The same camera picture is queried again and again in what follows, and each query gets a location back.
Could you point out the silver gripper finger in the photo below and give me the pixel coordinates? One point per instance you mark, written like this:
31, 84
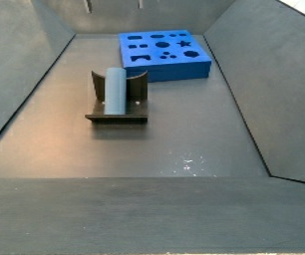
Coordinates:
140, 4
88, 5

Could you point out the blue foam shape board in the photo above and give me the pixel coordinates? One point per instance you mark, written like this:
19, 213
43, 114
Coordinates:
167, 54

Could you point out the black curved fixture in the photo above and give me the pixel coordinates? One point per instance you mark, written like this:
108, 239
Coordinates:
136, 108

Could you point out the light blue oval cylinder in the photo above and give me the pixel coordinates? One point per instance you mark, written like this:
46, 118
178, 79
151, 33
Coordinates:
115, 91

